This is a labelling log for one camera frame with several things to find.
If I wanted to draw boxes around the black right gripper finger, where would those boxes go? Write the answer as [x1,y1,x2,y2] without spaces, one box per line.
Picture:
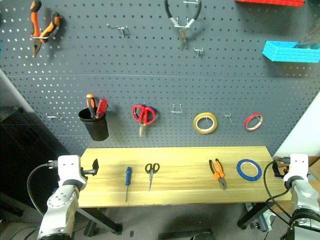
[271,160,282,179]

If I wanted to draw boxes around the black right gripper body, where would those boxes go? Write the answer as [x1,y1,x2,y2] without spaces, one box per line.
[280,165,291,179]

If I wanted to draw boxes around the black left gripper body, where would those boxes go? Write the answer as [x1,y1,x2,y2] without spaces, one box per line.
[80,167,93,179]

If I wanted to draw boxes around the black cup holder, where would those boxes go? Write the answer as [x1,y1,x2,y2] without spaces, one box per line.
[77,106,110,142]

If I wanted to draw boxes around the grey perforated tool pegboard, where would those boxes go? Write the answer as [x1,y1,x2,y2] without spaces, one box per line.
[0,0,320,157]

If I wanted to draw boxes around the blue tape roll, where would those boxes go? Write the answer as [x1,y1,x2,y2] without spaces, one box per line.
[236,158,263,181]

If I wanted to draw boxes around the black metal table leg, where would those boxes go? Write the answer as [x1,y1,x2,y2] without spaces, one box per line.
[236,201,276,231]
[74,206,124,237]

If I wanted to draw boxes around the red tape roll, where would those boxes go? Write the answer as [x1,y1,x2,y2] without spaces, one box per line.
[243,112,265,133]

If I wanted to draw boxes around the orange black combination pliers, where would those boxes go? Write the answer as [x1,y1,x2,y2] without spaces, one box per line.
[208,158,228,191]

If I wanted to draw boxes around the yellow tape roll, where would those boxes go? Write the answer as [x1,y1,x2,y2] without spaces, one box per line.
[192,112,219,136]

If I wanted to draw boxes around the blue plastic storage bin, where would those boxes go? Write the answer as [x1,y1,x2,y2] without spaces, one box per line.
[261,40,320,64]

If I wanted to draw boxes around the orange black needle-nose pliers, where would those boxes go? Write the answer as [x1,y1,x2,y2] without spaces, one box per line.
[29,0,61,59]

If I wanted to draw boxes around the red plastic storage bin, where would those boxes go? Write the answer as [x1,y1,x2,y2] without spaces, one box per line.
[234,0,307,8]

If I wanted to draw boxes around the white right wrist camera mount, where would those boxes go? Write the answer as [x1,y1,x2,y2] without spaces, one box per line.
[283,153,310,182]

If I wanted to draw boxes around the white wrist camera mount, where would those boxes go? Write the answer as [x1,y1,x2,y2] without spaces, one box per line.
[283,153,310,182]
[57,154,85,186]

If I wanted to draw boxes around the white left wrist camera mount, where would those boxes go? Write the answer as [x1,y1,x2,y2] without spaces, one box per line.
[57,154,85,186]

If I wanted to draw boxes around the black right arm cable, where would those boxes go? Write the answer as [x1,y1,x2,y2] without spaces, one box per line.
[262,156,296,227]

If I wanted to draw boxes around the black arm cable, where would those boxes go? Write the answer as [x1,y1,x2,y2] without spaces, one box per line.
[26,160,60,216]
[262,156,296,227]

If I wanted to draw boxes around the blue handled screwdriver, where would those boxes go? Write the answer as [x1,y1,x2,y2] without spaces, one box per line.
[124,166,133,203]

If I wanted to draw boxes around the black handled scissors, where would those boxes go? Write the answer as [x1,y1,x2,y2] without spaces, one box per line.
[144,162,161,193]

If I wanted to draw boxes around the red handled screwdriver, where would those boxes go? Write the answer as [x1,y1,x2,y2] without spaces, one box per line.
[94,98,109,119]

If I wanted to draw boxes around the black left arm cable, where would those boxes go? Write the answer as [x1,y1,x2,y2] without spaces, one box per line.
[26,160,60,216]

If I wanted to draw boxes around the orange black handled screwdriver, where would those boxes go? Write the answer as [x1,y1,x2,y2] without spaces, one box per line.
[85,93,97,119]

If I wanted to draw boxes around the red handled scissors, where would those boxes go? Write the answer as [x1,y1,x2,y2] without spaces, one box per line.
[131,103,158,138]

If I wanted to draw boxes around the black white handled pliers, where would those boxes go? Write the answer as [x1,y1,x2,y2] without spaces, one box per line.
[163,0,203,48]

